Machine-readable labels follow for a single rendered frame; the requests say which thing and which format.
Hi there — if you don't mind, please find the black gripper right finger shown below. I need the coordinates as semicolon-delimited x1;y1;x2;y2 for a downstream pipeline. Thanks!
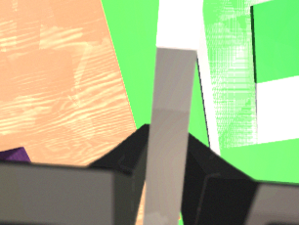
180;132;299;225

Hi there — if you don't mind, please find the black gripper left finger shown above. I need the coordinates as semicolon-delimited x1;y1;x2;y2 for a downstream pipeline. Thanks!
0;123;150;225

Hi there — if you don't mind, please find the green flat mat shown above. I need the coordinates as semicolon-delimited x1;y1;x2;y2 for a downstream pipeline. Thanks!
102;0;299;183

